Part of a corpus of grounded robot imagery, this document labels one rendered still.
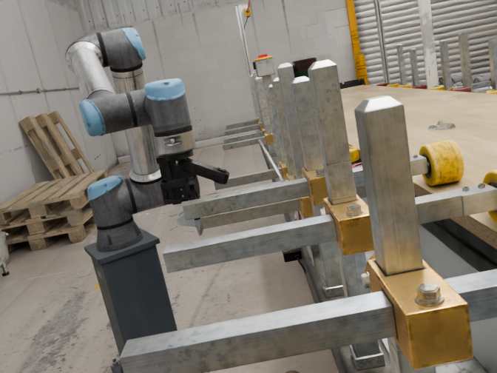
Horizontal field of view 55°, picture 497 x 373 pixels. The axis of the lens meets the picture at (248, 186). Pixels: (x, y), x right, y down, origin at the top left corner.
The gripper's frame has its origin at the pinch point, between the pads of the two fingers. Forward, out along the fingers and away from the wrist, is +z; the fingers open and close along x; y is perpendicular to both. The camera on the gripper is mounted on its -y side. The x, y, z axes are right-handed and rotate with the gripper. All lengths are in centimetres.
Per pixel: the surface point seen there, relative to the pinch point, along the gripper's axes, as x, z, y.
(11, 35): -494, -124, 247
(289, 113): -2.6, -24.2, -25.8
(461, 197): 51, -14, -42
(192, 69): -800, -55, 69
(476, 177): 25, -9, -57
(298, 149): -2.6, -15.3, -26.6
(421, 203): 51, -14, -37
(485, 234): 48, -7, -47
